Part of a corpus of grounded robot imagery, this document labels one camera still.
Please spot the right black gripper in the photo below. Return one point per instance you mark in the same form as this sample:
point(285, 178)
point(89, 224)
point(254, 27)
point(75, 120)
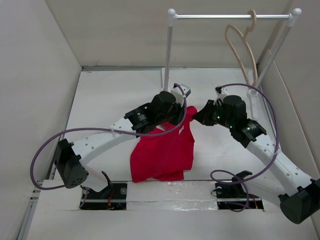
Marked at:
point(204, 116)

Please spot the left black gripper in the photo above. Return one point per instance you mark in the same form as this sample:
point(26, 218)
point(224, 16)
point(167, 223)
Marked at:
point(180, 113)

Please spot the red t-shirt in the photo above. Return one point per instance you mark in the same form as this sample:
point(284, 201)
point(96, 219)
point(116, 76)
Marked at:
point(165, 157)

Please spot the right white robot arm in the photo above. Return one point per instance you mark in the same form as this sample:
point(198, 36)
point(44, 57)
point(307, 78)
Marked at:
point(301, 196)

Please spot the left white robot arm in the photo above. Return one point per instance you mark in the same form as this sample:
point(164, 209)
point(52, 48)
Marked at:
point(72, 158)

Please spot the wooden clothes hanger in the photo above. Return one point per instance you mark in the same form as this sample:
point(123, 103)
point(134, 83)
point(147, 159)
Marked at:
point(241, 49)

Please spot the white metal clothes rack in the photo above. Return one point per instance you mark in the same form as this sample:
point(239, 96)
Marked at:
point(172, 17)

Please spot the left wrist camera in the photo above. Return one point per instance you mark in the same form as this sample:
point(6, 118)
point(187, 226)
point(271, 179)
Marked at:
point(180, 91)

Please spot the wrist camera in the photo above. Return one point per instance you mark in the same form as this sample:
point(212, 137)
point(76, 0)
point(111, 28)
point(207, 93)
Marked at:
point(221, 93)
point(180, 91)

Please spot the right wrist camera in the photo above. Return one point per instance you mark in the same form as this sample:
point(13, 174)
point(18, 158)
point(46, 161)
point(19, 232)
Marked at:
point(221, 93)

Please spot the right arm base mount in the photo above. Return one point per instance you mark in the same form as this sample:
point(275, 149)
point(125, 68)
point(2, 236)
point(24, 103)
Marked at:
point(235, 197)

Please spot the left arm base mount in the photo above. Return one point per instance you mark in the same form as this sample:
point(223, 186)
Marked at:
point(111, 198)

